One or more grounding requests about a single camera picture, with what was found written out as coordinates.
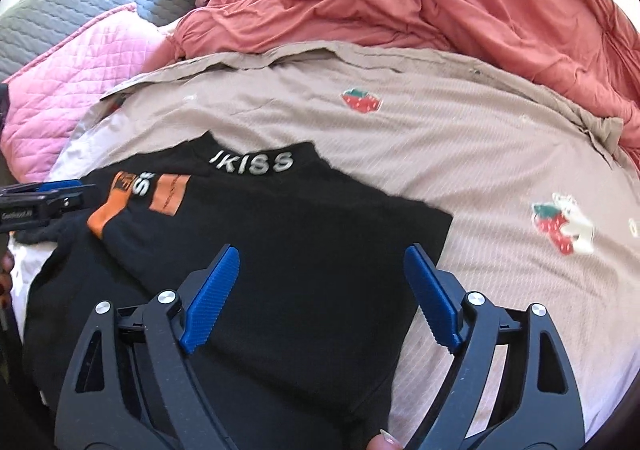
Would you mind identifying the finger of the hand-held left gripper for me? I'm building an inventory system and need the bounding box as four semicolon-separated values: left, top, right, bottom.
0;179;83;198
35;184;99;222

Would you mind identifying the person's left hand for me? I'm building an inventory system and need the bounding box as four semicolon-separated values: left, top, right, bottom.
0;250;17;312

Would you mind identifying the black t-shirt with lettering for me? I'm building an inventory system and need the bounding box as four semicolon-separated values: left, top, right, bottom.
22;130;331;411

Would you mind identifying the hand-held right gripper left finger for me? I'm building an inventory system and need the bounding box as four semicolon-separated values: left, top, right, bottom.
54;244;242;450

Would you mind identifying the pink quilted blanket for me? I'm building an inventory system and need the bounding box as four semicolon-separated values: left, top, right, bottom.
0;2;176;183

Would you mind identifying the beige strawberry print bedsheet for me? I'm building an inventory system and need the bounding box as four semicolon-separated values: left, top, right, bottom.
10;41;640;446

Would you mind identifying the person's right hand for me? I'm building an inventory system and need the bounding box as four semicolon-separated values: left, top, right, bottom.
369;429;408;450

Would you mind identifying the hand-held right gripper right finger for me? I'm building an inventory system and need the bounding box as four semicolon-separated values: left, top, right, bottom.
403;244;587;450

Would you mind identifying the black shorts orange waistband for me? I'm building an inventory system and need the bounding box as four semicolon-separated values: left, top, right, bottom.
86;171;455;450

